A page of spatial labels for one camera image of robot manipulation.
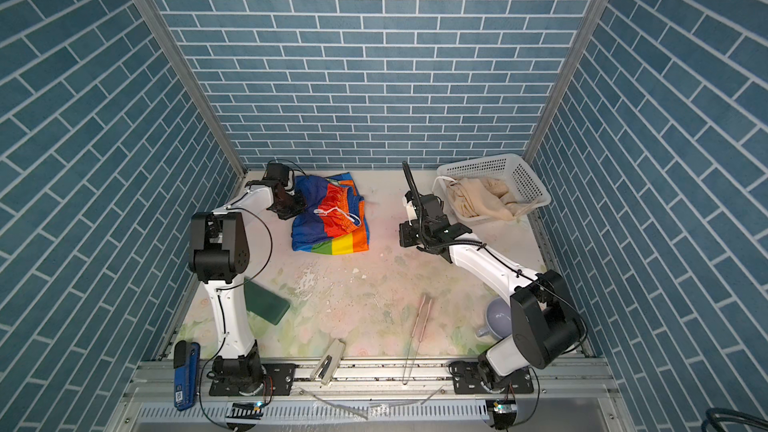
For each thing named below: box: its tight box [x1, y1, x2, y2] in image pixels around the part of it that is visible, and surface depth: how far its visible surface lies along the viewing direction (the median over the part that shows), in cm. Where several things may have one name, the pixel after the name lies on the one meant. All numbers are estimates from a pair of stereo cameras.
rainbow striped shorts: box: [291, 172, 370, 255], surface depth 101 cm
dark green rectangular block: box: [244, 277, 290, 325], surface depth 86 cm
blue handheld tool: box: [173, 340, 201, 411], surface depth 73 cm
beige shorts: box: [446, 177, 524, 221], surface depth 98 cm
